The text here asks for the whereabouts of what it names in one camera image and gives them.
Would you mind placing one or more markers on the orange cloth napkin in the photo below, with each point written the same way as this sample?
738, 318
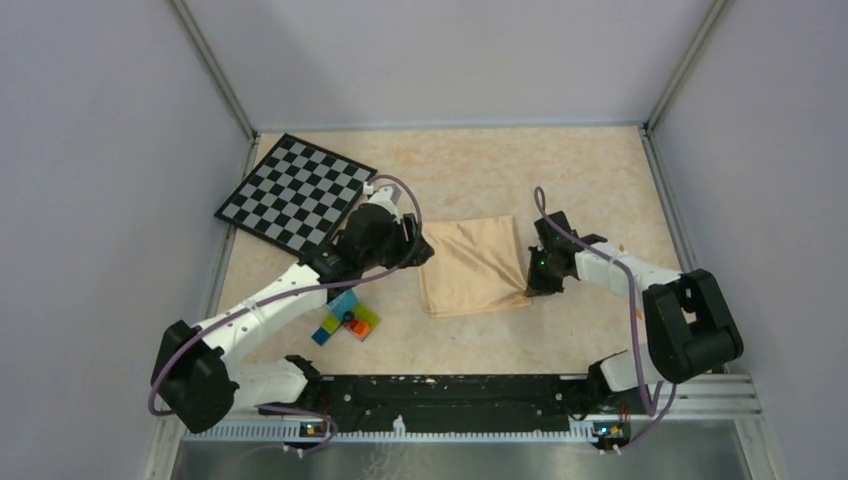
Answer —
476, 267

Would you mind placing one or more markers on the colourful toy block pile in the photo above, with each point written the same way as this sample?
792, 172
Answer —
346, 312

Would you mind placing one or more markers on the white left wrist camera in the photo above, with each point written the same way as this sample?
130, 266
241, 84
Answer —
386, 197

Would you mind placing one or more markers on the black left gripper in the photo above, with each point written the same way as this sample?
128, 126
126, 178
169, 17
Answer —
399, 230

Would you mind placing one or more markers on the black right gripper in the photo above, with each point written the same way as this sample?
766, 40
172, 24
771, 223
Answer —
538, 286

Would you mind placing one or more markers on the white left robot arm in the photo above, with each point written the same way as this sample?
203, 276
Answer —
198, 375

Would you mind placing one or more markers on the black white checkerboard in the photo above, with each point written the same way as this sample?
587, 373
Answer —
296, 197

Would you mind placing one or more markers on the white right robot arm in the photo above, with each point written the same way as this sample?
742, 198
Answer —
681, 324

